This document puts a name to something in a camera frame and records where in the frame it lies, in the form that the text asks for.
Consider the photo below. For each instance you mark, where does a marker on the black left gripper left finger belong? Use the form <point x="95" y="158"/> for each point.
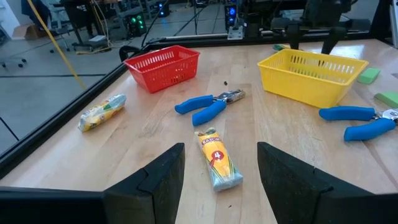
<point x="155" y="193"/>

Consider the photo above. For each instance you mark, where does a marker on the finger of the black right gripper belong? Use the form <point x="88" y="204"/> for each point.
<point x="294" y="37"/>
<point x="334" y="39"/>

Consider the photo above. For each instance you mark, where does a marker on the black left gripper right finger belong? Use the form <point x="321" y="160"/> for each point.
<point x="289" y="193"/>

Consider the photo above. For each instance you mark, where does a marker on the green eraser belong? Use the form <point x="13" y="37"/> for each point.
<point x="387" y="99"/>
<point x="368" y="75"/>

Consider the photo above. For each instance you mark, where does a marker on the yellow plastic basket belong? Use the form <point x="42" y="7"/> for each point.
<point x="298" y="90"/>

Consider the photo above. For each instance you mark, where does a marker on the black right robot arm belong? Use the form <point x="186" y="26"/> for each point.
<point x="326" y="7"/>

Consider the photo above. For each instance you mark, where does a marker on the computer tower with blue light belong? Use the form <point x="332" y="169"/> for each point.
<point x="161" y="11"/>
<point x="231" y="18"/>

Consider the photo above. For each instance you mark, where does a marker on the red plastic basket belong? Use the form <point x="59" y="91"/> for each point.
<point x="161" y="77"/>

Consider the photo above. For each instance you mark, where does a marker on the computer tower with green lights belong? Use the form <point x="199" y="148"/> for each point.
<point x="135" y="26"/>

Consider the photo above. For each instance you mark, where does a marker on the black desk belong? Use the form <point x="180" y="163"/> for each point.
<point x="77" y="21"/>

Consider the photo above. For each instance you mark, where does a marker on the cardboard box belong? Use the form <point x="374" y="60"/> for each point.
<point x="29" y="32"/>

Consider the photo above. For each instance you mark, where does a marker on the grey metal bracket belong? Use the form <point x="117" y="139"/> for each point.
<point x="235" y="33"/>

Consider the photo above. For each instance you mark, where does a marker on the black aluminium table frame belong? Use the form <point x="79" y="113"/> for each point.
<point x="62" y="117"/>

